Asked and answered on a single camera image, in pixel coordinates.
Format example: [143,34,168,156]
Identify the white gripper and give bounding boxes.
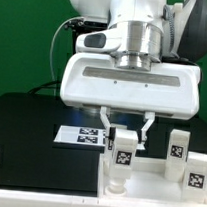
[60,53,201,143]

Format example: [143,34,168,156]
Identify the white square tabletop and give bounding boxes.
[97,154,207,205]

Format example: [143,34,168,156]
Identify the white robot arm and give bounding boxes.
[60,0,207,125]

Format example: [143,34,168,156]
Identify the white tag sheet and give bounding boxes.
[54,126,145,150]

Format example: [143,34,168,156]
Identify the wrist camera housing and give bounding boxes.
[75,29,121,54]

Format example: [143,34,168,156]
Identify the black cables on table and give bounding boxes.
[27,78,64,98]

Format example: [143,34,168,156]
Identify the black camera on stand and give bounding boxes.
[64,17,107,54]

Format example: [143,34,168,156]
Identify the grey cable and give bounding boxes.
[46,16,80,90]

